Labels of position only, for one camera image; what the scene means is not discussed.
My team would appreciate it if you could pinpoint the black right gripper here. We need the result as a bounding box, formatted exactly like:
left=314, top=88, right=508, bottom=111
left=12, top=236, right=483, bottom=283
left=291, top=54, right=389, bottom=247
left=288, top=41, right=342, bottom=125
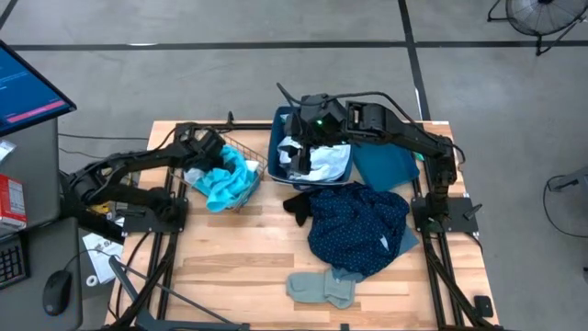
left=287, top=128, right=325, bottom=177

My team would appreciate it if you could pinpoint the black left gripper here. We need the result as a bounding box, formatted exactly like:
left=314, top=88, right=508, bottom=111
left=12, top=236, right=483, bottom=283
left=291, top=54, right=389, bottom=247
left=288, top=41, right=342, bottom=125
left=174, top=121, right=227, bottom=172

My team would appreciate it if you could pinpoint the pale blue white shirt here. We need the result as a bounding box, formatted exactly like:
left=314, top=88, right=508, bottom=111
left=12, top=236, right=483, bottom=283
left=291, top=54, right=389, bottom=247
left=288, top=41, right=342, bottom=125
left=277, top=135, right=353, bottom=183

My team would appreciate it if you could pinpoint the turquoise garment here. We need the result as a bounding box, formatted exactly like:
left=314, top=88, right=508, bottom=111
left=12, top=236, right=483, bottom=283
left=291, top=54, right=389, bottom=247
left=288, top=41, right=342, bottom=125
left=192, top=143, right=261, bottom=214

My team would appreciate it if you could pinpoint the grey-green sock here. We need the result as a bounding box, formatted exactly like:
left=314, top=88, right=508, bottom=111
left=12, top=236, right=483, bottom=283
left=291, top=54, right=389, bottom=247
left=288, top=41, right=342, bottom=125
left=286, top=270, right=330, bottom=304
left=322, top=268, right=357, bottom=310

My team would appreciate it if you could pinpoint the blue plastic bin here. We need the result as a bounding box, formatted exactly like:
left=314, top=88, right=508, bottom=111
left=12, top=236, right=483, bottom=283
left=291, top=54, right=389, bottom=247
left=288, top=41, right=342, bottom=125
left=266, top=105, right=355, bottom=191

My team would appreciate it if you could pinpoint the black cloth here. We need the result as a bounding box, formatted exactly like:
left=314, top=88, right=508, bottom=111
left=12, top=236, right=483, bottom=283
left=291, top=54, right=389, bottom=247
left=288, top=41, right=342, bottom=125
left=282, top=191, right=316, bottom=228

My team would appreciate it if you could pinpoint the dark teal flat cloth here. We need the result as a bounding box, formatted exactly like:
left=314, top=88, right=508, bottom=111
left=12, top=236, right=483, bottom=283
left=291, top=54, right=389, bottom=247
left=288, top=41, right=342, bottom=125
left=351, top=141, right=422, bottom=193

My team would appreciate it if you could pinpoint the navy dotted shirt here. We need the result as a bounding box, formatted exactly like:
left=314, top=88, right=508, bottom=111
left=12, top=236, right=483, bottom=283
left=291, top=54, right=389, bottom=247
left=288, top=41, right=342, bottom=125
left=306, top=182, right=412, bottom=280

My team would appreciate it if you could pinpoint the yellow clamp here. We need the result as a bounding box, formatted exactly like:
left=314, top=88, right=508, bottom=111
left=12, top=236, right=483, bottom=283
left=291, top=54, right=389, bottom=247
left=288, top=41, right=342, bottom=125
left=89, top=201, right=116, bottom=217

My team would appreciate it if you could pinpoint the white paper sheet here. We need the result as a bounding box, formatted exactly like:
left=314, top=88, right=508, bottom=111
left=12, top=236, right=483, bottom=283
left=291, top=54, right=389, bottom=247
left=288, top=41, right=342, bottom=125
left=82, top=232, right=125, bottom=285

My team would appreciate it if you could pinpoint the grey desk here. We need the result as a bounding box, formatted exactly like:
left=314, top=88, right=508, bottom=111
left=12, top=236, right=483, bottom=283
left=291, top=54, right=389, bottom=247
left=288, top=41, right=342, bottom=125
left=0, top=117, right=85, bottom=331

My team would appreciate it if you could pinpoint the black clamp lever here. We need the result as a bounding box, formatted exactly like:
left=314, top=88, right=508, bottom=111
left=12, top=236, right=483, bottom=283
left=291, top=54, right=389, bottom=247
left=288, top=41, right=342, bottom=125
left=462, top=202, right=484, bottom=222

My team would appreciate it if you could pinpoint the computer monitor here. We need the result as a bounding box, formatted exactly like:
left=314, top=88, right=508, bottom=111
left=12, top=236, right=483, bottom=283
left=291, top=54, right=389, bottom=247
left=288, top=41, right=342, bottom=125
left=0, top=39, right=78, bottom=138

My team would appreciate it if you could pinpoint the small white packet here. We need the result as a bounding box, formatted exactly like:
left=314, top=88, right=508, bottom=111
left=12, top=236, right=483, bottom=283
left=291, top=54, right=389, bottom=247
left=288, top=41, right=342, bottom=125
left=0, top=139, right=17, bottom=163

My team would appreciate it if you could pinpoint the red and white box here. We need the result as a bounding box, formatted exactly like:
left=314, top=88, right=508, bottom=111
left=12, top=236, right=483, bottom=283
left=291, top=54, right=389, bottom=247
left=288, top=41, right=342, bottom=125
left=0, top=174, right=28, bottom=232

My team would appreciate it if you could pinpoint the black computer mouse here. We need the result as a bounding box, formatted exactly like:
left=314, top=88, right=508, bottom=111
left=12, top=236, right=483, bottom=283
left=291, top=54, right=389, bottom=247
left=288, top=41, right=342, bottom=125
left=41, top=269, right=74, bottom=319

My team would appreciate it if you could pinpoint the black keyboard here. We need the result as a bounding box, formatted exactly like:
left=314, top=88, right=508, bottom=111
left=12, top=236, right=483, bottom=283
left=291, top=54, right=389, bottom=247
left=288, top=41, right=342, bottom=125
left=0, top=234, right=29, bottom=291

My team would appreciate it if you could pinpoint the black clamp block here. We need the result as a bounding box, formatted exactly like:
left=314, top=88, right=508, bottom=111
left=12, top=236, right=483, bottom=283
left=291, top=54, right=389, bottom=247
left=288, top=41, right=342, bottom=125
left=473, top=294, right=495, bottom=319

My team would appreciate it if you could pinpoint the black floor fan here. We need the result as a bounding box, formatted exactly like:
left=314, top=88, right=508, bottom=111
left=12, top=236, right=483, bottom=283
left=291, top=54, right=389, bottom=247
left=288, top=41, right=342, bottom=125
left=486, top=0, right=588, bottom=57

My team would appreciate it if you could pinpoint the copper wire basket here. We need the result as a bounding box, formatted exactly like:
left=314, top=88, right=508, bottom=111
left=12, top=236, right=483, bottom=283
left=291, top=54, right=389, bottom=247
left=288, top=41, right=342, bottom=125
left=168, top=131, right=270, bottom=213

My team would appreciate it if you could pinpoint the thin black floor cable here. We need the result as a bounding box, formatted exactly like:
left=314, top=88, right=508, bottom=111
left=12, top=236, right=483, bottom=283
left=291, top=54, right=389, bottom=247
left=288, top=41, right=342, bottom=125
left=57, top=131, right=151, bottom=142

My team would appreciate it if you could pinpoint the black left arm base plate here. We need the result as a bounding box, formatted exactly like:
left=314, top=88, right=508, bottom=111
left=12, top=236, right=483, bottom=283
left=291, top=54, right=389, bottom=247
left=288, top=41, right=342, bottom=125
left=120, top=197, right=190, bottom=235

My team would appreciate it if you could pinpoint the black mouse cable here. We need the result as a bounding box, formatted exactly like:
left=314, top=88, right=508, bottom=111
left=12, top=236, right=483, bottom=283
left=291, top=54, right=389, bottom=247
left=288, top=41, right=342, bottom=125
left=62, top=246, right=105, bottom=273

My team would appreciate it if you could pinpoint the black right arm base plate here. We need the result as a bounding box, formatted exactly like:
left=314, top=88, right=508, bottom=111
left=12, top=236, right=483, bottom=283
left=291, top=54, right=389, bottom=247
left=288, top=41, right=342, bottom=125
left=410, top=196, right=481, bottom=234

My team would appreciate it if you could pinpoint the black metal table frame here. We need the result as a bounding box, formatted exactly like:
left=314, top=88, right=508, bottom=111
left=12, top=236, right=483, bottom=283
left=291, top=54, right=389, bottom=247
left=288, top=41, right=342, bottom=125
left=105, top=109, right=504, bottom=331

